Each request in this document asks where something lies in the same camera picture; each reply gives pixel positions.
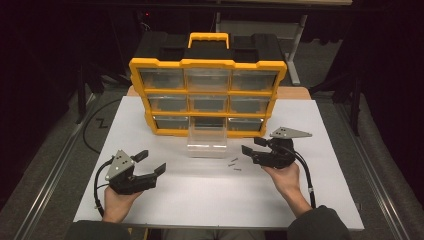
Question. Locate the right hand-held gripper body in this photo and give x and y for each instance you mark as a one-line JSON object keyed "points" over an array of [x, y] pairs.
{"points": [[280, 153]]}

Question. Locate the metal floor rail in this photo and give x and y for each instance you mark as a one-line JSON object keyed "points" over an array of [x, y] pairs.
{"points": [[393, 216], [54, 173]]}

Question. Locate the clear plastic drawer bin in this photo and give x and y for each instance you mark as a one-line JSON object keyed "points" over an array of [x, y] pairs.
{"points": [[207, 148]]}

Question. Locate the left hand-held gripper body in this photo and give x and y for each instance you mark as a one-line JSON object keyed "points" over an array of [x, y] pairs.
{"points": [[120, 165]]}

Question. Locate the yellow black drawer organizer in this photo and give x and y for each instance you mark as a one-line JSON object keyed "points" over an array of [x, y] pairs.
{"points": [[206, 53]]}

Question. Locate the person's right hand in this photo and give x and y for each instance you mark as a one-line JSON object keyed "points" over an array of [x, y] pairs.
{"points": [[288, 180]]}

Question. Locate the black metal stand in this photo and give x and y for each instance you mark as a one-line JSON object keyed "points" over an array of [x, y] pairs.
{"points": [[356, 110], [81, 100]]}

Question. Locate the person's left hand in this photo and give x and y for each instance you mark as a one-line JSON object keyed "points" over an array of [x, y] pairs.
{"points": [[116, 206]]}

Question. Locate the person's lap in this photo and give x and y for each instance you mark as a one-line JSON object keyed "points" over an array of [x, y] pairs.
{"points": [[213, 235]]}

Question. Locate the grid of clear drawers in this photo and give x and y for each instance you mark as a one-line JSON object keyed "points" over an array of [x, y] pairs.
{"points": [[163, 79]]}

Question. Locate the white board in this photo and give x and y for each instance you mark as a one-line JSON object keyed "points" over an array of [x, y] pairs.
{"points": [[206, 200]]}

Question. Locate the white desk frame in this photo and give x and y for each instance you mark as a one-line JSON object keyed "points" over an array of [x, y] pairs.
{"points": [[295, 75]]}

